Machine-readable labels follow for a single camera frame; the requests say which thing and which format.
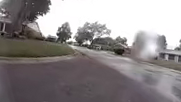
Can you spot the distant house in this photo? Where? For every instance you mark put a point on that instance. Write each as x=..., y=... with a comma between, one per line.
x=101, y=43

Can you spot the broad leafy tree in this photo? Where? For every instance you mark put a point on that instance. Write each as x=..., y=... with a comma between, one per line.
x=91, y=32

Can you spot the dark bush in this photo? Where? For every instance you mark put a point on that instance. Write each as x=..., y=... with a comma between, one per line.
x=119, y=50

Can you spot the grey asphalt road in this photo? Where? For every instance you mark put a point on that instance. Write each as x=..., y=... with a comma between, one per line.
x=87, y=83

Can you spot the small dark tree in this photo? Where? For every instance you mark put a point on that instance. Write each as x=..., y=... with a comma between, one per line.
x=64, y=32

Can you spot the grass lawn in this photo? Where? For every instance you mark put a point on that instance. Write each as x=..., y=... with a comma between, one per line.
x=18, y=47

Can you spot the large tree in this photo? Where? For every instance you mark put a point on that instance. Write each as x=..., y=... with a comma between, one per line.
x=24, y=1

